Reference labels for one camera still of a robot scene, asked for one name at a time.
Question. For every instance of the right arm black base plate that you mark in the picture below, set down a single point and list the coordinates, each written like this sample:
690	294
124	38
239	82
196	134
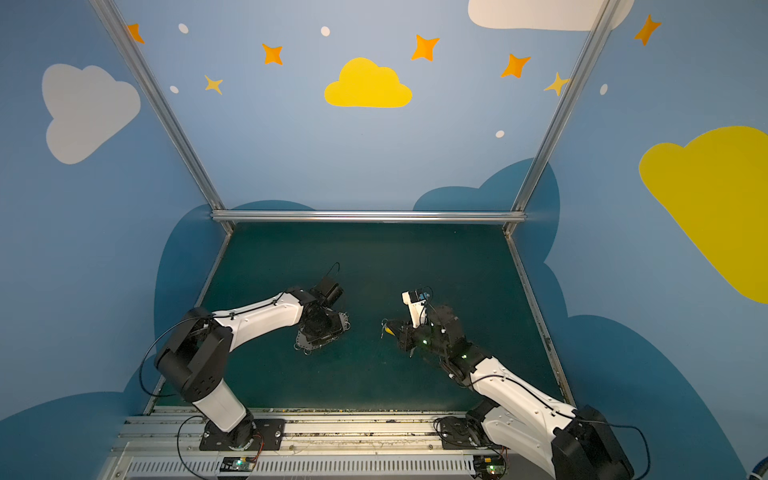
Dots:
459	433

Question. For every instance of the grey ring-shaped metal plate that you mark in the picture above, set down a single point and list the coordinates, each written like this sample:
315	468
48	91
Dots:
344	325

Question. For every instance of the right green circuit board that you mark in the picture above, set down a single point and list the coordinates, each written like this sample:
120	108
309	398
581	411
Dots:
489	467

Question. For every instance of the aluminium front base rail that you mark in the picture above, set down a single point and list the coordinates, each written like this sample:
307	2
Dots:
316	444

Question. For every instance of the green table mat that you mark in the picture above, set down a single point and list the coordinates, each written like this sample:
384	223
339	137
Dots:
466	267

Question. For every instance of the aluminium frame left post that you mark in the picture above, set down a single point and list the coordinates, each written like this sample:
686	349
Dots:
113	22

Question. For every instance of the left green circuit board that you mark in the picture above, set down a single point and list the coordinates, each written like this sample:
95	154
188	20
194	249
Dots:
241	465

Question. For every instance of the yellow key tag with ring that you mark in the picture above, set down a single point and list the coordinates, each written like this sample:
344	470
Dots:
389	327

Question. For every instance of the aluminium frame post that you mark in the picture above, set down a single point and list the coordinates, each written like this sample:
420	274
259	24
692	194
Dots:
113	22
584	65

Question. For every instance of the green circuit board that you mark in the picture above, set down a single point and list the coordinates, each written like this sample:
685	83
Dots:
489	467
241	465

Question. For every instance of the aluminium frame back rail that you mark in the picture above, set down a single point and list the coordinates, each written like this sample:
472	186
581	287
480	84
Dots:
399	217

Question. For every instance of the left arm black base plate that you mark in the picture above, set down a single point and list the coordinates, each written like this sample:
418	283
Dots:
248	435

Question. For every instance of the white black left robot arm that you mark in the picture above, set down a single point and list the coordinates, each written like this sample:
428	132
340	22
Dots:
195	356

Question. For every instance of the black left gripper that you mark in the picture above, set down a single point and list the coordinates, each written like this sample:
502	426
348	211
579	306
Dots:
324	333

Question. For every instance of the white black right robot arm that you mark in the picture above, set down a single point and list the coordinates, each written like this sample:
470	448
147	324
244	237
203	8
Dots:
560	439

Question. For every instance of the aluminium frame right post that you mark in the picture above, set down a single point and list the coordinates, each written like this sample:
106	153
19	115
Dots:
584	65

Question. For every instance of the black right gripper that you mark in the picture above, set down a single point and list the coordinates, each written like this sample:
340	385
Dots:
407	335

